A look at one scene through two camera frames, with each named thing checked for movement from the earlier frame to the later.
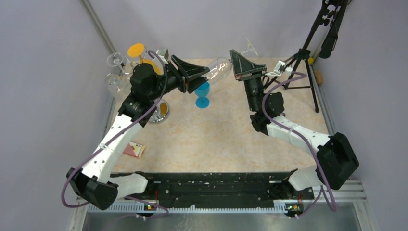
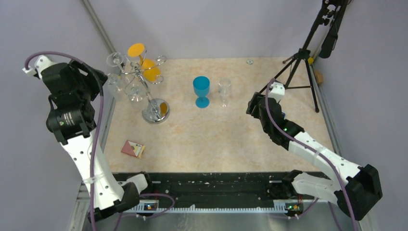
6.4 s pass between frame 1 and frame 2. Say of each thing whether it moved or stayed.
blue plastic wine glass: stayed
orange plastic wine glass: stayed
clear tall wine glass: moved
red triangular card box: stayed
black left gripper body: moved
